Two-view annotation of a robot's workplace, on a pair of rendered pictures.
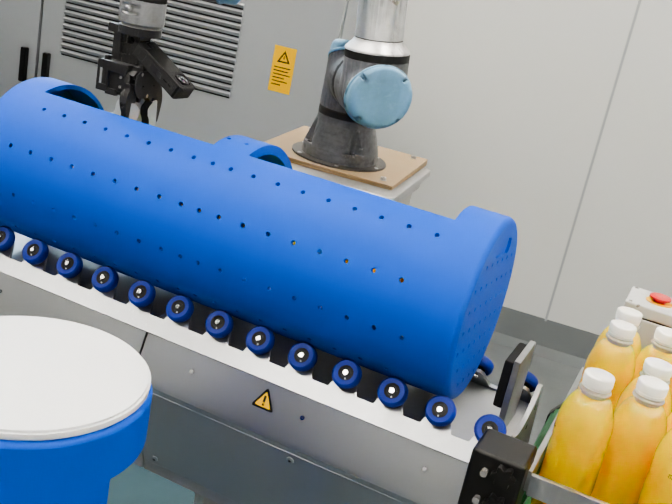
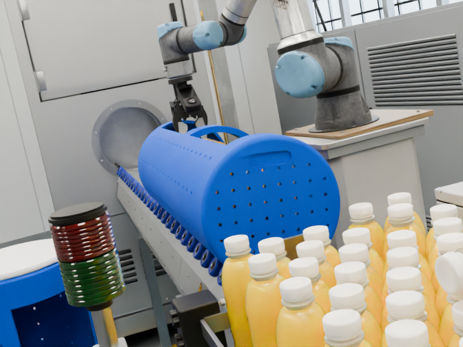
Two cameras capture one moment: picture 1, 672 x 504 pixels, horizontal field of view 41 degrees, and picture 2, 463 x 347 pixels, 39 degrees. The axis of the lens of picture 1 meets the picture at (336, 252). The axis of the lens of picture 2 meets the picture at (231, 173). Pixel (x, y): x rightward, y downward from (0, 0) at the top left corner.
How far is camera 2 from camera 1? 1.28 m
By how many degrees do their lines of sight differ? 53
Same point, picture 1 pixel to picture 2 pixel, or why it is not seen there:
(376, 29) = (281, 30)
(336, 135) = (320, 109)
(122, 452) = (14, 296)
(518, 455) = (190, 304)
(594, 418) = (225, 272)
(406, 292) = (191, 200)
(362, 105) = (284, 84)
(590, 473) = (240, 321)
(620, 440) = not seen: hidden behind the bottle
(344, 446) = not seen: hidden behind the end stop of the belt
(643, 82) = not seen: outside the picture
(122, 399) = (18, 268)
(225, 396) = (193, 289)
